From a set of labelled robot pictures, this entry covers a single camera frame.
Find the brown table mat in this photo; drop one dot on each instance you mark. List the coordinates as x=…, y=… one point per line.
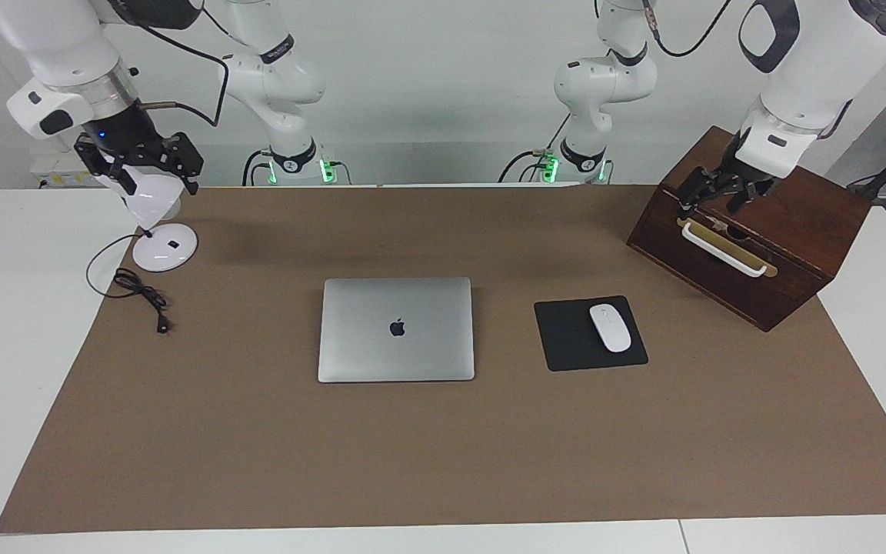
x=443, y=446

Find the white computer mouse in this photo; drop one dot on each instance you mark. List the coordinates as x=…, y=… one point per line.
x=611, y=328

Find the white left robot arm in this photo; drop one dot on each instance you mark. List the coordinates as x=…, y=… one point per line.
x=820, y=61

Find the dark brown wooden box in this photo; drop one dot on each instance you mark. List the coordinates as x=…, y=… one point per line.
x=797, y=246

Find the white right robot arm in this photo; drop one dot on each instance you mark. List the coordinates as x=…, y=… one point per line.
x=66, y=46

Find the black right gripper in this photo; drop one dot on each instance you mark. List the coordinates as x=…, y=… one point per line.
x=120, y=135

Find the white wall power strip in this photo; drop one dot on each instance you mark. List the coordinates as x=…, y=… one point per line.
x=54, y=173

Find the grey laptop computer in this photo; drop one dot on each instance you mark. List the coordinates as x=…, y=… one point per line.
x=397, y=331

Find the white desk lamp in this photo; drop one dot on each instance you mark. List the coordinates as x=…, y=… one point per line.
x=154, y=204

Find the black mouse pad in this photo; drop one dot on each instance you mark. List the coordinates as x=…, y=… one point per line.
x=566, y=338

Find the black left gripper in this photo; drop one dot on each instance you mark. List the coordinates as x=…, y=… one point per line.
x=743, y=165

